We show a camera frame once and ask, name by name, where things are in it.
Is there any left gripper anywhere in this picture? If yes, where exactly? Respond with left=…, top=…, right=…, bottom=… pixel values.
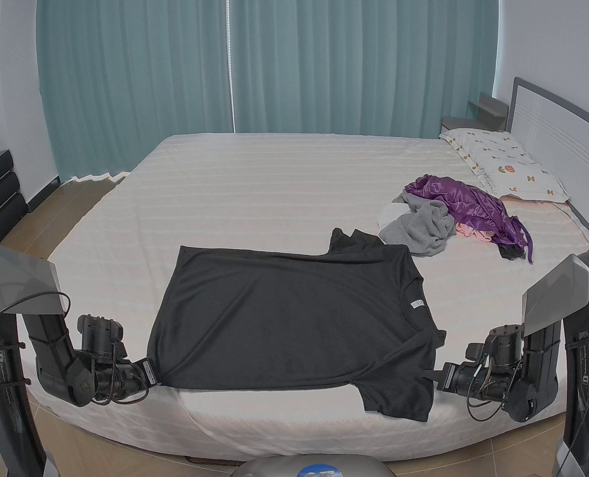
left=118, top=357, right=160, bottom=397

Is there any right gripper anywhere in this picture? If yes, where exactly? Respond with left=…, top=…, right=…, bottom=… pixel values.
left=442, top=361, right=480, bottom=396

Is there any black T-shirt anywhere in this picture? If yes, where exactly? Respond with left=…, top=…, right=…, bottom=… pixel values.
left=147, top=228, right=448, bottom=423

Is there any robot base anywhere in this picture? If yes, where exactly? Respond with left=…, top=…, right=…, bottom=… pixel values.
left=230, top=457, right=391, bottom=477

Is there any bed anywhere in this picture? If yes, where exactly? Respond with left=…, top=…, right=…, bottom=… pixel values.
left=0, top=75, right=589, bottom=467

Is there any small black garment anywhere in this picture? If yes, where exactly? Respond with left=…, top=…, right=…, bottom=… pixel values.
left=496, top=241, right=527, bottom=261

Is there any pink garment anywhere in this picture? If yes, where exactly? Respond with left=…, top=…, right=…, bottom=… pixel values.
left=453, top=221, right=497, bottom=242

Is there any grey garment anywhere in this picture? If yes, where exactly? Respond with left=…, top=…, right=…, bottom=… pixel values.
left=379, top=192, right=458, bottom=258

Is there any purple satin garment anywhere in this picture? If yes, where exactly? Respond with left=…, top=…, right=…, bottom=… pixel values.
left=405, top=174, right=535, bottom=265

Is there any white garment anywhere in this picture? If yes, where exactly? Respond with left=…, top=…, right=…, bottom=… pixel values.
left=377, top=202, right=410, bottom=230

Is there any white printed pillow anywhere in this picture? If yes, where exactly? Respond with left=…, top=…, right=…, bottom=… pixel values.
left=440, top=128, right=571, bottom=204

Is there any grey bedside table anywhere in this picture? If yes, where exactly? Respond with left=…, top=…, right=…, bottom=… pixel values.
left=441, top=92, right=509, bottom=133

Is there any blue-green curtain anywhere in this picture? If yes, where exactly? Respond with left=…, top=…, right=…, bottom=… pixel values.
left=36, top=0, right=237, bottom=184
left=227, top=0, right=500, bottom=141

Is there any black cable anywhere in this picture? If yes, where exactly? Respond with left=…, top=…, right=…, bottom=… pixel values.
left=0, top=291, right=73, bottom=361
left=93, top=386, right=149, bottom=407
left=466, top=388, right=507, bottom=421

